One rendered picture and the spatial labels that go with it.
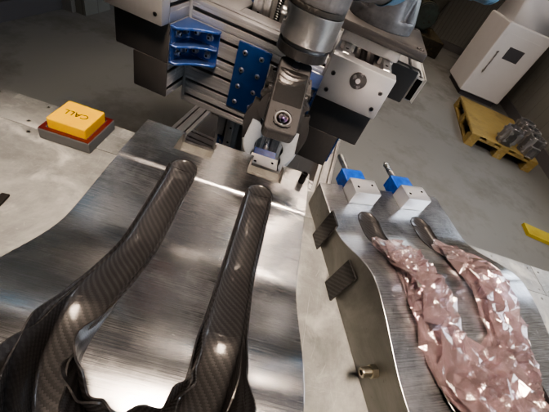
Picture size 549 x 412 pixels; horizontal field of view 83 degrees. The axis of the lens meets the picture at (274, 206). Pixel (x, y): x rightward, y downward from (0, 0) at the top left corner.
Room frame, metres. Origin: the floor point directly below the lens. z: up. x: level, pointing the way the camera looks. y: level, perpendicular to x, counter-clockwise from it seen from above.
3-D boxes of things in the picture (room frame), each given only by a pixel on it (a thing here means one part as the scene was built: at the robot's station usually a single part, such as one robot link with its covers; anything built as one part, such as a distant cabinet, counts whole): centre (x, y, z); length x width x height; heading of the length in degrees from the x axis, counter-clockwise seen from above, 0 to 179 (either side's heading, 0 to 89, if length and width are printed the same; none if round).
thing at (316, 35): (0.46, 0.06, 1.07); 0.08 x 0.08 x 0.05
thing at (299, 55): (0.46, 0.05, 0.99); 0.09 x 0.08 x 0.12; 10
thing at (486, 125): (3.69, -1.85, 0.15); 1.07 x 0.75 x 0.30; 1
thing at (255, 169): (0.37, 0.03, 0.87); 0.05 x 0.05 x 0.04; 8
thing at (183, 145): (0.35, 0.14, 0.87); 0.05 x 0.05 x 0.04; 8
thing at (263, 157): (0.48, 0.06, 0.83); 0.13 x 0.05 x 0.05; 10
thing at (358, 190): (0.49, -0.11, 0.85); 0.13 x 0.05 x 0.05; 26
